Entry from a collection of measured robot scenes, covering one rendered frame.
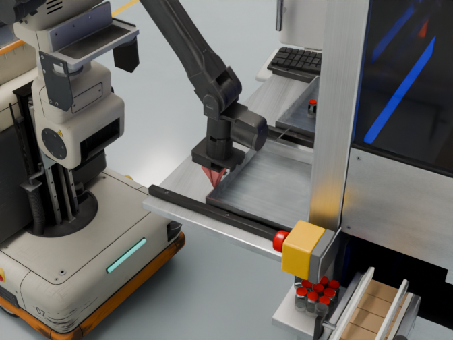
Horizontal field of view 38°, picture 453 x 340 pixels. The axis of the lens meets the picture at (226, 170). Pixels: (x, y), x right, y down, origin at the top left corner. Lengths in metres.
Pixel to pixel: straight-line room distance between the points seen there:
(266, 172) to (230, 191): 0.11
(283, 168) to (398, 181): 0.51
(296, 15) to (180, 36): 0.99
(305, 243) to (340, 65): 0.32
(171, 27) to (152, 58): 2.64
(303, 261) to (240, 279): 1.34
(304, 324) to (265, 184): 0.40
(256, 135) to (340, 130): 0.26
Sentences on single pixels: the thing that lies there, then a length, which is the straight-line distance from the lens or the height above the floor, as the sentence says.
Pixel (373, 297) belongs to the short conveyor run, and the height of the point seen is 0.93.
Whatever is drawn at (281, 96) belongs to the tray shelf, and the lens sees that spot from 1.84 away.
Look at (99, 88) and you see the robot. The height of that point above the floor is 0.85.
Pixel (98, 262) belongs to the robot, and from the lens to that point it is 2.22.
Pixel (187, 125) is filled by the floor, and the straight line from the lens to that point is 3.30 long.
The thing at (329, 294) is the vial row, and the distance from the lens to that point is 1.23.
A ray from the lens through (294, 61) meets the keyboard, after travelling 2.12.
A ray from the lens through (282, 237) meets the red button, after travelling 1.20.
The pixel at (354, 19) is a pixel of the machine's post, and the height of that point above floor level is 1.42.
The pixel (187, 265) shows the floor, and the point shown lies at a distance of 2.56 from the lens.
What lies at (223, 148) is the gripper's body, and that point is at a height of 1.03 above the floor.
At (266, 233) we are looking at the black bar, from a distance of 1.37.
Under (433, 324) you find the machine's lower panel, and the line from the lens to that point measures 1.29.
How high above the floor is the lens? 1.84
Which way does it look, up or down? 38 degrees down
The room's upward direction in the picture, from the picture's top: 1 degrees counter-clockwise
